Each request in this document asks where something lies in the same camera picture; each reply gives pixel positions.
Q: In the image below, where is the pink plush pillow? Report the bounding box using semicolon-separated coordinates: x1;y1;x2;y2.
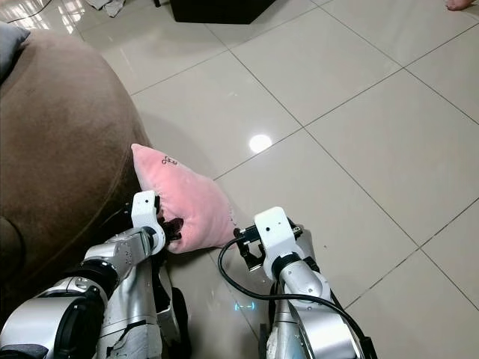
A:
131;143;237;255

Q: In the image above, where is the brown fabric sofa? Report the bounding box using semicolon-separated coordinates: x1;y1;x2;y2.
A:
0;28;152;324

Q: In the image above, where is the brown sofa cushion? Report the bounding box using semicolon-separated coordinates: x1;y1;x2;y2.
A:
0;217;25;296

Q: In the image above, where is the grey pillow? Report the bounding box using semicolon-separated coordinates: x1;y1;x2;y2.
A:
0;23;31;85

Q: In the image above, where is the silver robot left leg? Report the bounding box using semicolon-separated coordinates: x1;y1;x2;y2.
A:
112;258;192;359

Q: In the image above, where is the black cabinet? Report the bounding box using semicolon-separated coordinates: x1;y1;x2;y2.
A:
169;0;278;25

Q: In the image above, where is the grey crumpled cloth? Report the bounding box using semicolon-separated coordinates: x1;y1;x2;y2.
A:
88;0;128;18

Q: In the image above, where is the person's bare foot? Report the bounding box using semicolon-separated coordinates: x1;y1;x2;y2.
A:
446;0;479;11

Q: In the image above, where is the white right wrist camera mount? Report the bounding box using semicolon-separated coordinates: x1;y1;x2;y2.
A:
253;206;300;260

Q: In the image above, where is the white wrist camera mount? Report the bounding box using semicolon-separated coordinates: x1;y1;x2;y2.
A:
253;206;300;260
132;190;162;234

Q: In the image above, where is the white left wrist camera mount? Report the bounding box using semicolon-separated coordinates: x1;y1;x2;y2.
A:
132;190;162;234

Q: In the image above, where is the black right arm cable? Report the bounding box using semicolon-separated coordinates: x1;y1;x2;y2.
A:
218;236;377;355

